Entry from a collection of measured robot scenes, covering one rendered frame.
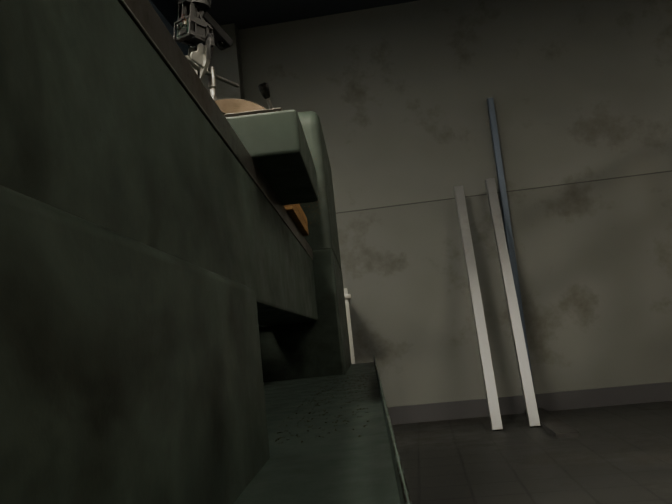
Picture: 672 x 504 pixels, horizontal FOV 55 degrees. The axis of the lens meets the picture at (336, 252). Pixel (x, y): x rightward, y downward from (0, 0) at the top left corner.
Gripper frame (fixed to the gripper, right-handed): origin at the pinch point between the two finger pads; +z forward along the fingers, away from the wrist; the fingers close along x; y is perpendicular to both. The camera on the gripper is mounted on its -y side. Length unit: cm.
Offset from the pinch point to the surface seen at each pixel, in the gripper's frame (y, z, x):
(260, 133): 52, 44, 80
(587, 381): -345, 107, -17
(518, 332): -276, 74, -34
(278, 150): 51, 46, 82
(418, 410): -281, 129, -112
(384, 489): 76, 77, 116
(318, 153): -17.4, 23.2, 27.8
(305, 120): -15.3, 14.1, 25.0
